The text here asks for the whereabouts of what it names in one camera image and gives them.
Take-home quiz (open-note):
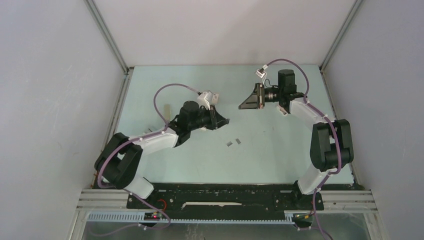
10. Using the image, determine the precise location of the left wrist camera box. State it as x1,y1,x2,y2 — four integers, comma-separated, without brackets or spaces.
196,90,214,110

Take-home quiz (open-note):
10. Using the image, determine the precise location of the beige stapler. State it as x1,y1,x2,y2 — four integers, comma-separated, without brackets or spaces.
163,104,171,122

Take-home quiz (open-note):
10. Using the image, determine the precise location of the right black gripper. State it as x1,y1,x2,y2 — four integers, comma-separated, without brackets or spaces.
239,82,284,109

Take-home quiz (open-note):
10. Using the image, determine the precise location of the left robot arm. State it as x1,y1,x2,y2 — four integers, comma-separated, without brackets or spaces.
94,101,230,208

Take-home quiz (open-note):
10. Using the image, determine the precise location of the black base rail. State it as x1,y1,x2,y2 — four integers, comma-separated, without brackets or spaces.
146,182,324,220

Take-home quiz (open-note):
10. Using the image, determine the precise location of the small pink stapler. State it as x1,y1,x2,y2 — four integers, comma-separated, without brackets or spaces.
278,107,288,116

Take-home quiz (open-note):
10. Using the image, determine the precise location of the white cable duct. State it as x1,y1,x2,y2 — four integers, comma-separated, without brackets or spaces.
86,211,294,225

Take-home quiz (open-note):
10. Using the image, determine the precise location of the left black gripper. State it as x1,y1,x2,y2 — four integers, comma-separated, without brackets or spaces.
188,104,228,131

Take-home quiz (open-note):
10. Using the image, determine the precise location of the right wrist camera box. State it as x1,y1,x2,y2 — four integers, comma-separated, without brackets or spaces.
255,67,267,81

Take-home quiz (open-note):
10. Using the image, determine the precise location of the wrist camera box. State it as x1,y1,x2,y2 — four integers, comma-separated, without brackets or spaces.
255,67,267,81
196,90,214,110

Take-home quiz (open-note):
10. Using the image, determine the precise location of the small white staple box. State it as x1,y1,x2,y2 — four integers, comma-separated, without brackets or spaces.
212,93,219,104

